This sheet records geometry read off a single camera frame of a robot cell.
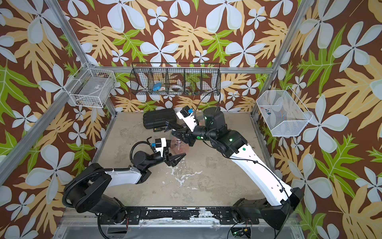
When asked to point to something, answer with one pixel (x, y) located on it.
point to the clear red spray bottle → (178, 147)
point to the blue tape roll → (156, 86)
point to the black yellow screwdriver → (155, 129)
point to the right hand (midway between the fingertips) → (174, 130)
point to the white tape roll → (176, 88)
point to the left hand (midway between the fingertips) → (183, 145)
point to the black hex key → (147, 140)
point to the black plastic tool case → (157, 118)
